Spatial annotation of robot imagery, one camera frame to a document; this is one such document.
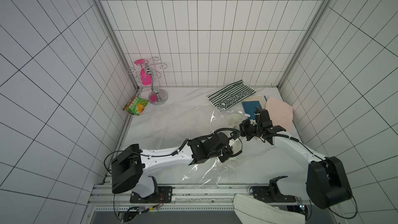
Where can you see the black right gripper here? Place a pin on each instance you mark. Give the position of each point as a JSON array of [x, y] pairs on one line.
[[250, 127]]

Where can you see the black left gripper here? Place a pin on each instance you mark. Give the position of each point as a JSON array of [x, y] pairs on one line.
[[222, 158]]

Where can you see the pink towel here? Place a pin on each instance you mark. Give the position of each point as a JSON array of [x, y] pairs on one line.
[[280, 113]]

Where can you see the clear plastic vacuum bag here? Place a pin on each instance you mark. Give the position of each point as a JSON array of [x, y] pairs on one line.
[[167, 127]]

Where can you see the pale green towel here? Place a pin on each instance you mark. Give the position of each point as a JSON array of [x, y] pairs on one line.
[[235, 119]]

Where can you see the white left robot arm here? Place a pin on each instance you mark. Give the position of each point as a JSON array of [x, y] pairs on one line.
[[132, 168]]

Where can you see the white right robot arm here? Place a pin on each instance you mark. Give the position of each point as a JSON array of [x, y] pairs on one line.
[[323, 180]]

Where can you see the teal and beige towel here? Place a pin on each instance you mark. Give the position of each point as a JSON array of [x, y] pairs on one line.
[[252, 103]]

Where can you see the green white striped towel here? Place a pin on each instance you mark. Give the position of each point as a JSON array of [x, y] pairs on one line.
[[230, 95]]

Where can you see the white striped cloth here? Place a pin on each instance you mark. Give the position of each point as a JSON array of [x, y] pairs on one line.
[[252, 211]]

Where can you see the green snack packet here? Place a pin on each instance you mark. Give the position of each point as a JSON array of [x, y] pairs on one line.
[[135, 106]]

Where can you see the pink plastic scoop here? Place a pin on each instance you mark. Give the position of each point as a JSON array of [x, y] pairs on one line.
[[145, 77]]

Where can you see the chrome cup holder stand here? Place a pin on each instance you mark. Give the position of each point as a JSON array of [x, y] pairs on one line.
[[157, 96]]

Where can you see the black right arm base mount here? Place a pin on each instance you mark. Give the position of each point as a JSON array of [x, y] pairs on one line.
[[271, 193]]

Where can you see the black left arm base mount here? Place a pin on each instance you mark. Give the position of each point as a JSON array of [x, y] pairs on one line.
[[147, 191]]

